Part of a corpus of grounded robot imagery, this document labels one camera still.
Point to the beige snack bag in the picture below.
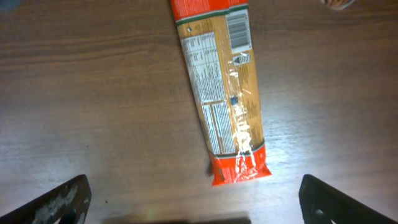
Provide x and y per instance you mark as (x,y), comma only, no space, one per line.
(337,4)

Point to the orange spaghetti package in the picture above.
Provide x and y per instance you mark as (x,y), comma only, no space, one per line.
(215,36)

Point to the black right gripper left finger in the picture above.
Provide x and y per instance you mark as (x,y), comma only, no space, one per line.
(67,203)

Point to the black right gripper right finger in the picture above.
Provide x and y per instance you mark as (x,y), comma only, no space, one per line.
(322,203)

